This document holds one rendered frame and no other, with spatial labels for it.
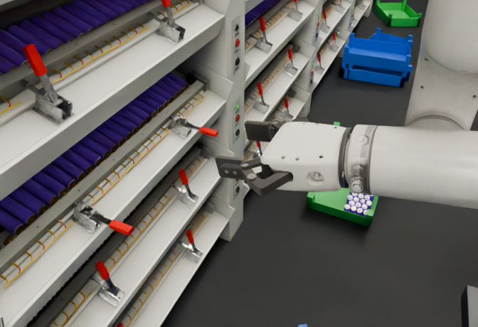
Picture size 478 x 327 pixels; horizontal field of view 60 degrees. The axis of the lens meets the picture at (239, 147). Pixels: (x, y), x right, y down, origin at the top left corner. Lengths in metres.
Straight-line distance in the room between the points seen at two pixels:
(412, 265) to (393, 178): 0.83
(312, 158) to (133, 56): 0.33
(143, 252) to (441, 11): 0.67
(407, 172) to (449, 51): 0.14
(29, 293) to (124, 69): 0.33
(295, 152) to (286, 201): 0.88
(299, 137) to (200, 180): 0.50
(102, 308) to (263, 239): 0.59
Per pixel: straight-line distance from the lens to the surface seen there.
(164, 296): 1.03
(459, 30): 0.41
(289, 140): 0.53
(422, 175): 0.48
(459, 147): 0.48
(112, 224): 0.63
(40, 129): 0.54
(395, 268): 1.27
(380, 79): 2.13
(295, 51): 1.60
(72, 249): 0.65
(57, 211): 0.66
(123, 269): 0.84
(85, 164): 0.72
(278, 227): 1.30
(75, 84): 0.60
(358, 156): 0.49
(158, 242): 0.88
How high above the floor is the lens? 0.96
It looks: 37 degrees down
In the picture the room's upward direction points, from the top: straight up
